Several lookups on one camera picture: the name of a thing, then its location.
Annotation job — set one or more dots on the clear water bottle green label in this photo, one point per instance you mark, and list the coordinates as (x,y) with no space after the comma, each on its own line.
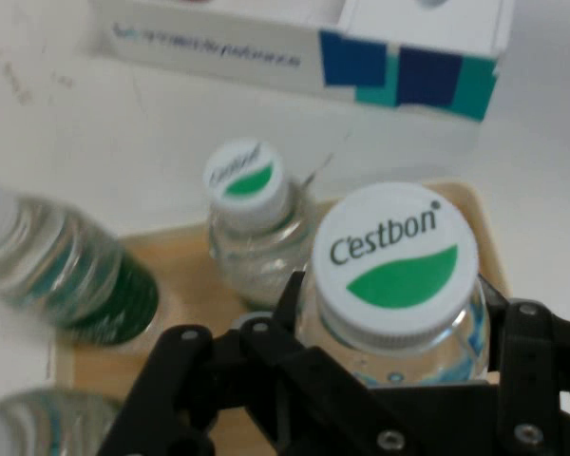
(394,266)
(38,423)
(247,228)
(76,280)

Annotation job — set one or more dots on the white and blue cardboard box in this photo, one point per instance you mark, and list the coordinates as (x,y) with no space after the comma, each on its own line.
(218,57)

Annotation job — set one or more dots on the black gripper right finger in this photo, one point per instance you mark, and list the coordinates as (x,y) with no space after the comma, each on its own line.
(537,380)

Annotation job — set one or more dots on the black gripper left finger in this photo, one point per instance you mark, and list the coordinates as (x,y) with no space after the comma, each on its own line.
(247,380)

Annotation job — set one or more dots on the wooden tray cream rim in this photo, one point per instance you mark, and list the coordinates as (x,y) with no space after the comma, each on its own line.
(195,280)

